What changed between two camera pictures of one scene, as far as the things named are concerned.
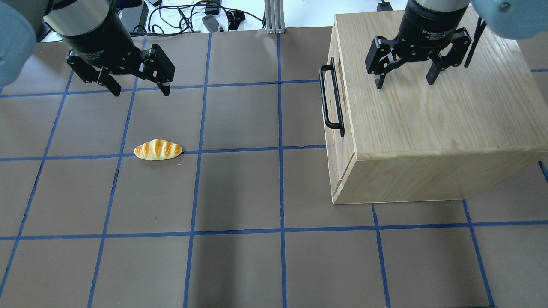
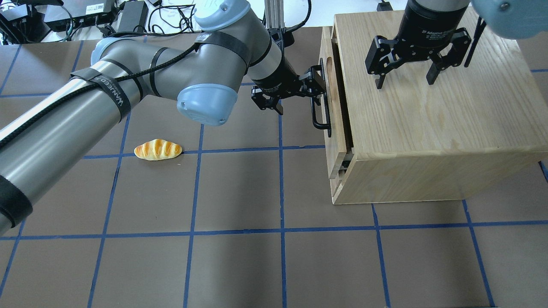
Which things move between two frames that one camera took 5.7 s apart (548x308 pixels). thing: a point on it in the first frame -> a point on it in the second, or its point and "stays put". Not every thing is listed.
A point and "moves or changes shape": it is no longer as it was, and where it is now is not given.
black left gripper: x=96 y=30 -> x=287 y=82
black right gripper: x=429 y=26 stays put
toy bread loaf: x=157 y=149 stays put
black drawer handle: x=339 y=125 -> x=326 y=125
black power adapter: x=135 y=18 stays put
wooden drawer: x=338 y=141 moves or changes shape
